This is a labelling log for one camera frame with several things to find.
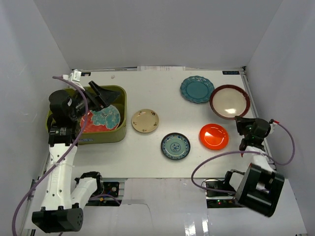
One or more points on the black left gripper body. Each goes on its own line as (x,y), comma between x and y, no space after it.
(96,96)

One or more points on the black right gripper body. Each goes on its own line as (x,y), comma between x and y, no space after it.
(247,133)

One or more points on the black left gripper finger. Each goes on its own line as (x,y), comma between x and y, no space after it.
(96,88)
(106,97)

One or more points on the red plate with teal flower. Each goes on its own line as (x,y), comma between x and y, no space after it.
(107,119)

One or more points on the dark red rimmed plate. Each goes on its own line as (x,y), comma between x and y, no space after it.
(228,101)

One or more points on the teal scalloped plate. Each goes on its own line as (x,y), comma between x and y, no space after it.
(197,89)

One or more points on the right arm base board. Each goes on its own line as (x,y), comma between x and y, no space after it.
(219,199)

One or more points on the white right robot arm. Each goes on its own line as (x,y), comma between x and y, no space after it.
(260,186)

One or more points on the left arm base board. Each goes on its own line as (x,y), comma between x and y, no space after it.
(110,194)

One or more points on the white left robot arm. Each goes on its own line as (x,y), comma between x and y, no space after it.
(62,208)

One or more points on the green plastic bin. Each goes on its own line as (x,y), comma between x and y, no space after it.
(115,132)

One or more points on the left black table label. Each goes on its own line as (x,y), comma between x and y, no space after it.
(85,73)

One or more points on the black table label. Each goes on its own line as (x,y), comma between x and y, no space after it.
(85,73)
(230,72)

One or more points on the orange plate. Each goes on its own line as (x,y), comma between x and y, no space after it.
(213,136)

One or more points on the small cream plate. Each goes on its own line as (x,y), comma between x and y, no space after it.
(145,121)

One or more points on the right black table label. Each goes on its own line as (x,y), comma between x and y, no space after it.
(230,72)

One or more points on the blue patterned small plate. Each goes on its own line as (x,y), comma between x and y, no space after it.
(175,146)

